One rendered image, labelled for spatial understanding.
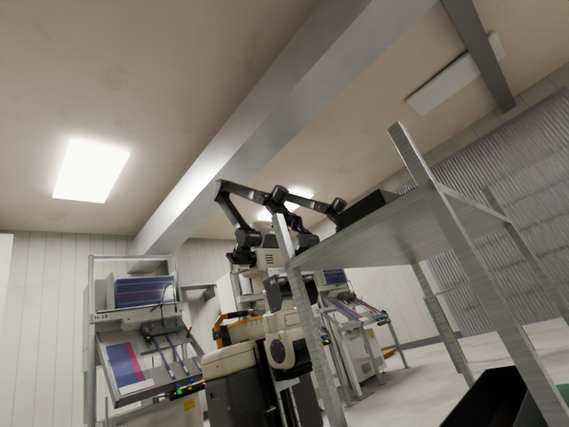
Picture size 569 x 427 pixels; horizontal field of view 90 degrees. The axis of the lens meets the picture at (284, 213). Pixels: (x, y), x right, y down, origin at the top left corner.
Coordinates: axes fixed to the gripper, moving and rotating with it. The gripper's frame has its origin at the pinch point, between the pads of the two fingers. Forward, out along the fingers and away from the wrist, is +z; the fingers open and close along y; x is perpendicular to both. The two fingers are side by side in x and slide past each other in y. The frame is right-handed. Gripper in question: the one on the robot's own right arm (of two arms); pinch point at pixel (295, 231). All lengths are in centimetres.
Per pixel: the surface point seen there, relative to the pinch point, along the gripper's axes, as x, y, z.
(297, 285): -2.8, -24.5, 30.4
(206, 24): -61, 24, -226
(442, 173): -46, 514, -174
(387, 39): -114, 119, -114
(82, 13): -24, -60, -245
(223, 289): 196, 116, -150
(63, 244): 329, -21, -400
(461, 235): -38, -24, 54
